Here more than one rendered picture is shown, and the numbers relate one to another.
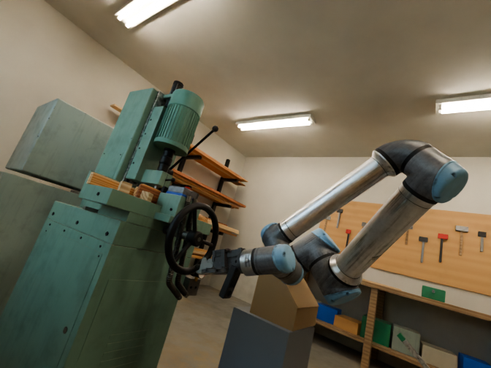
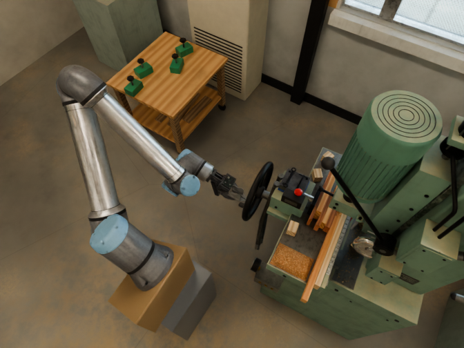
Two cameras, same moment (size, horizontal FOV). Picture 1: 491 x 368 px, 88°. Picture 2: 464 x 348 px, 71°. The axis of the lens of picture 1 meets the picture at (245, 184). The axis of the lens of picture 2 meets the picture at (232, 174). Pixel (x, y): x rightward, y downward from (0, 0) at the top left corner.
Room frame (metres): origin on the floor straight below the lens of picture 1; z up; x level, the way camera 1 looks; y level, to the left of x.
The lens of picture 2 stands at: (1.72, -0.05, 2.10)
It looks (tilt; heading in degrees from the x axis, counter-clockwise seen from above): 59 degrees down; 174
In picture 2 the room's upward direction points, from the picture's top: straight up
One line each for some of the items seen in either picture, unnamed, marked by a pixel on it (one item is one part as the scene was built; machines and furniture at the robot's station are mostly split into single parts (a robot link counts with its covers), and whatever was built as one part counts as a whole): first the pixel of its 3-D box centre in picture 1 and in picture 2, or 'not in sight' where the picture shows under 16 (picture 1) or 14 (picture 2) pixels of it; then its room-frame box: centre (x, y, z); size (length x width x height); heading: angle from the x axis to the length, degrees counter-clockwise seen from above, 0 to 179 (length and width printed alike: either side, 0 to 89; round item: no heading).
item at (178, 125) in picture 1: (180, 123); (380, 152); (1.25, 0.42, 1.35); 0.18 x 0.18 x 0.31
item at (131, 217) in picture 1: (151, 223); not in sight; (1.21, 0.37, 0.82); 0.40 x 0.21 x 0.04; 146
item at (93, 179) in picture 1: (155, 203); (335, 220); (1.27, 0.40, 0.92); 0.67 x 0.02 x 0.04; 146
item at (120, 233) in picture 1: (123, 229); (354, 242); (1.32, 0.52, 0.76); 0.57 x 0.45 x 0.09; 56
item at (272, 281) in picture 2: (185, 283); (268, 277); (1.39, 0.16, 0.58); 0.12 x 0.08 x 0.08; 56
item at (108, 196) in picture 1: (162, 215); (309, 208); (1.19, 0.33, 0.87); 0.61 x 0.30 x 0.06; 146
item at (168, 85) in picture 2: not in sight; (172, 92); (-0.10, -0.30, 0.32); 0.66 x 0.57 x 0.64; 142
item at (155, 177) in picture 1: (156, 180); (351, 205); (1.26, 0.43, 1.03); 0.14 x 0.07 x 0.09; 56
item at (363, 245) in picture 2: not in sight; (371, 248); (1.42, 0.46, 1.02); 0.12 x 0.03 x 0.12; 56
